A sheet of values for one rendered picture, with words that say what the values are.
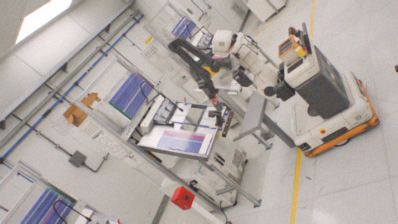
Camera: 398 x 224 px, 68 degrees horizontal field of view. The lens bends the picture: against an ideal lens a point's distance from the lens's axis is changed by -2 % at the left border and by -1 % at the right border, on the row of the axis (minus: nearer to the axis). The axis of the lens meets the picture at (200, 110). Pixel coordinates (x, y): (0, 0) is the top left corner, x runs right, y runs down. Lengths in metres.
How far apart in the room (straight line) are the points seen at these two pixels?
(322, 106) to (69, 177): 3.10
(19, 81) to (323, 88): 3.67
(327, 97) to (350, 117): 0.25
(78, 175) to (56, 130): 0.66
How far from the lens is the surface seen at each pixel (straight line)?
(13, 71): 4.60
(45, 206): 2.48
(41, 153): 4.19
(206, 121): 3.04
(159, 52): 4.01
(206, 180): 3.05
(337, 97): 2.53
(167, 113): 3.11
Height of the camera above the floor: 1.78
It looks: 16 degrees down
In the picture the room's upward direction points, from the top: 49 degrees counter-clockwise
